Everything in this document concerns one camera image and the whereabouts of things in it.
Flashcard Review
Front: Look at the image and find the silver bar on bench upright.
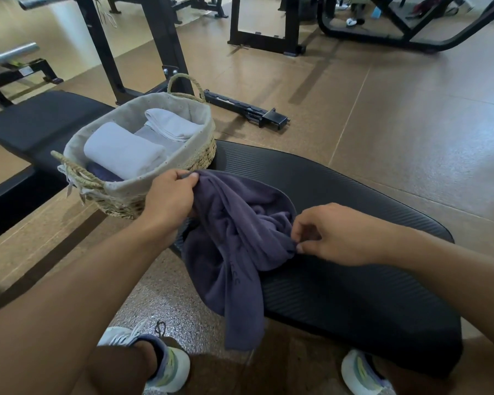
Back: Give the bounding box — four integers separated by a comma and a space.
18, 0, 73, 11

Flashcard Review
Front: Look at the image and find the black weight bench frame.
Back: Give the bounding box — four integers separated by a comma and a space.
0, 0, 195, 248

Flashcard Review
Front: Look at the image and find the black barbell rack stand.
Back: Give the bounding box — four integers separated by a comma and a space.
0, 39, 65, 108

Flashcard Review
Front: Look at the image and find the person's left forearm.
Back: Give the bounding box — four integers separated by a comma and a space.
0, 219, 179, 395

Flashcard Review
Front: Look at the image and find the person's right shoe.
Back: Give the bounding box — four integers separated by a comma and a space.
341, 349, 397, 395

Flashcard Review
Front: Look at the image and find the rolled dark purple towel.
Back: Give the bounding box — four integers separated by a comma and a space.
86, 160, 124, 182

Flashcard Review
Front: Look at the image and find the small folded pale lavender towel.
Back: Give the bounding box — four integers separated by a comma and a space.
144, 108, 203, 143

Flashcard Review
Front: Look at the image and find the person's right hand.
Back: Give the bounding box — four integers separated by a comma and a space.
290, 203, 397, 268

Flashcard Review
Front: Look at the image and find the person's shoe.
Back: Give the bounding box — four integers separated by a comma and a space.
341, 349, 397, 395
97, 320, 191, 394

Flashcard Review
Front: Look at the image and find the large rolled pale lavender towel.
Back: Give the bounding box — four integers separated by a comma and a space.
83, 122, 168, 180

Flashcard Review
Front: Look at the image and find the dark purple towel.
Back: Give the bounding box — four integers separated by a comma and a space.
86, 160, 124, 182
181, 169, 299, 352

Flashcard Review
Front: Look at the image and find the person's left leg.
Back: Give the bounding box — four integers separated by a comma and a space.
71, 340, 159, 395

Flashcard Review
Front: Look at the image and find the person's right forearm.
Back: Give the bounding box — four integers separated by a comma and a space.
386, 226, 494, 366

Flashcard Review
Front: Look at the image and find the black low machine frame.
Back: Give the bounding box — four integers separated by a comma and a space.
107, 0, 229, 26

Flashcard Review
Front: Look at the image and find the black curved machine base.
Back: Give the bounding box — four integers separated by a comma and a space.
317, 0, 494, 53

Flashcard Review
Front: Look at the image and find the woven basket with cloth liner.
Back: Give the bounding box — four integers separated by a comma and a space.
50, 73, 217, 220

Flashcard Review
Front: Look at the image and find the black square machine frame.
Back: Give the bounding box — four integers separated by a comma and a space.
228, 0, 306, 57

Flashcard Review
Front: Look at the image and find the silver barbell bar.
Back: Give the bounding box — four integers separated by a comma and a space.
0, 42, 40, 67

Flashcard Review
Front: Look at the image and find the person's left shoe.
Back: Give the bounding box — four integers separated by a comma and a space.
97, 320, 191, 394

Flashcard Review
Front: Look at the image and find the person's right leg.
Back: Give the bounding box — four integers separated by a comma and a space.
370, 337, 494, 395

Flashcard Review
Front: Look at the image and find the flat grey lavender towel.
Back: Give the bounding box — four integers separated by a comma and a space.
134, 125, 183, 153

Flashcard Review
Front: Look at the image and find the smooth black bench back pad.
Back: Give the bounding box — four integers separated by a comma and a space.
0, 90, 116, 171

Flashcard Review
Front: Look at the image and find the person's leg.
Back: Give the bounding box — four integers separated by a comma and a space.
370, 337, 494, 395
71, 340, 159, 395

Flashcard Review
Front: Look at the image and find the black bench foot bar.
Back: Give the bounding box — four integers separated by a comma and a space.
203, 89, 291, 132

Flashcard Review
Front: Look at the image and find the ribbed black bench seat pad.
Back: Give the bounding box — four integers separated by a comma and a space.
171, 140, 464, 378

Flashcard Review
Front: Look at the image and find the person's left hand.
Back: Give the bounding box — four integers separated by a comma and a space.
142, 169, 199, 239

